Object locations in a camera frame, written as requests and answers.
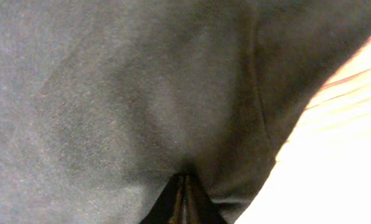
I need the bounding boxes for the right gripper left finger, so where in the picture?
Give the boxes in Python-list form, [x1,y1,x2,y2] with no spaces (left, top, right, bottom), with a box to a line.
[140,174,184,224]

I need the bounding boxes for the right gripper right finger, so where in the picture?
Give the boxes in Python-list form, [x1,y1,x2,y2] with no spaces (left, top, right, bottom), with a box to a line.
[184,175,227,224]

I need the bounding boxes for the black t-shirt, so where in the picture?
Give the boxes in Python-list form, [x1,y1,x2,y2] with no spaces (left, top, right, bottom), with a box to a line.
[0,0,371,223]

